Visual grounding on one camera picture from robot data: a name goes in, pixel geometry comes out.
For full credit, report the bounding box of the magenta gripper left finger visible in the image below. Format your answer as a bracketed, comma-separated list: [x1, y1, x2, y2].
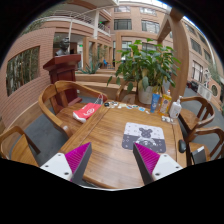
[41, 142, 92, 185]

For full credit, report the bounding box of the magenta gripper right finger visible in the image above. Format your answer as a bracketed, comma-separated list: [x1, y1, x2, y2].
[133, 143, 182, 185]

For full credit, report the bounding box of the grey bear mouse pad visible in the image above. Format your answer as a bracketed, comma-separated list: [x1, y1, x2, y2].
[122, 122, 166, 153]

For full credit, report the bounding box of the black computer mouse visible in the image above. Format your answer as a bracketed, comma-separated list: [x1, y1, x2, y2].
[178, 139, 186, 153]

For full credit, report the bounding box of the wooden chair right near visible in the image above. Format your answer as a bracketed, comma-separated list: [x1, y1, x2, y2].
[184, 126, 224, 166]

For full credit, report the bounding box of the wooden chair near left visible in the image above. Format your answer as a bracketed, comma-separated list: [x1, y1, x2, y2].
[0, 126, 40, 167]

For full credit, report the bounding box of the red and white bag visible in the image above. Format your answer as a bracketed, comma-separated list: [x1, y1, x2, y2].
[73, 103, 101, 123]

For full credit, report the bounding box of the wooden chair right back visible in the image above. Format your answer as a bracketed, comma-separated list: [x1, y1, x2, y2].
[179, 96, 215, 135]

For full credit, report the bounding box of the white pump sanitizer bottle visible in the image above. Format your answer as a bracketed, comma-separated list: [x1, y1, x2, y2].
[169, 97, 182, 118]

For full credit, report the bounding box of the yellow spray bottle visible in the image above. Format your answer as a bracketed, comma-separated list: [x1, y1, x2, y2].
[159, 91, 172, 115]

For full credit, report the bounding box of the blue tube bottle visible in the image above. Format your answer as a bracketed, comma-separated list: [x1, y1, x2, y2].
[150, 93, 160, 113]

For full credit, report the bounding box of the white plant pot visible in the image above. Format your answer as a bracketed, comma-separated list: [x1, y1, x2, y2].
[138, 81, 153, 104]

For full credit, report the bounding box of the wooden armchair back left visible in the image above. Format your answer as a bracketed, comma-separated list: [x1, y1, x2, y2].
[38, 80, 108, 138]

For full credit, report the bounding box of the wooden chair behind table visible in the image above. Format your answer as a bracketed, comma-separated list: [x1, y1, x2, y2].
[115, 82, 136, 104]

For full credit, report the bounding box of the green potted plant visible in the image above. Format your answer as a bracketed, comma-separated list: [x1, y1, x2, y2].
[115, 40, 180, 93]

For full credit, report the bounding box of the dark bust statue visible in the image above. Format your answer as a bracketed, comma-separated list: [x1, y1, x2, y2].
[55, 37, 70, 56]

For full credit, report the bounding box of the dark red wooden pedestal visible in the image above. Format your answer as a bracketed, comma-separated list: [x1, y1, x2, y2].
[43, 54, 82, 114]

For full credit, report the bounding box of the wooden pergola post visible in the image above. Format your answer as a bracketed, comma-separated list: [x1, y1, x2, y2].
[157, 7, 189, 101]

